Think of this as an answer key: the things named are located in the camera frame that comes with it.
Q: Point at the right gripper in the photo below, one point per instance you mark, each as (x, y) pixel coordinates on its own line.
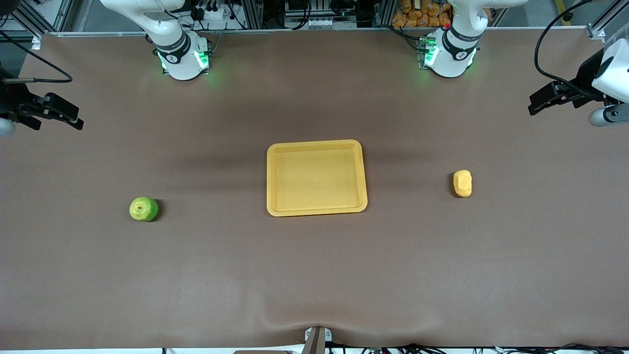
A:
(14, 101)

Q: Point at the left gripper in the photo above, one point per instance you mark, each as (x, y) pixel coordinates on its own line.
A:
(584, 77)

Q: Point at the green apple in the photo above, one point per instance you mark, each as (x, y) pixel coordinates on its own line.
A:
(143, 210)

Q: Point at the yellow potato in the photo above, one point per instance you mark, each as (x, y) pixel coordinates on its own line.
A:
(462, 183)

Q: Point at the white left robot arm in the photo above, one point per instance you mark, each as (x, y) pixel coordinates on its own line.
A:
(457, 29)

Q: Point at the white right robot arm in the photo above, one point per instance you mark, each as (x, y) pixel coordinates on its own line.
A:
(172, 29)

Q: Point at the yellow plastic tray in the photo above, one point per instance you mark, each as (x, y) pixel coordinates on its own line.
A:
(317, 179)

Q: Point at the white corner clamp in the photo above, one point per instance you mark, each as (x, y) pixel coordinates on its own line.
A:
(596, 33)
(35, 42)

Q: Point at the orange packaged snacks pile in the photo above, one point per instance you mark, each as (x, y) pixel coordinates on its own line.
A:
(422, 14)

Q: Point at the white power strip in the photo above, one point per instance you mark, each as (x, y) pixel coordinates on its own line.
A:
(216, 12)

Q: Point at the brown table mat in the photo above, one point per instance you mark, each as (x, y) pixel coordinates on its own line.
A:
(314, 275)

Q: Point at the silver table edge rail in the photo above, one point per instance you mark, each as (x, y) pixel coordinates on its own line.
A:
(98, 34)

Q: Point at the aluminium profile post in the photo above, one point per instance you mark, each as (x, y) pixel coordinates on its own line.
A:
(383, 12)
(251, 12)

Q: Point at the grey metal mount bracket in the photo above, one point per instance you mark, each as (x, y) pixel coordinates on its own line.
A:
(317, 339)

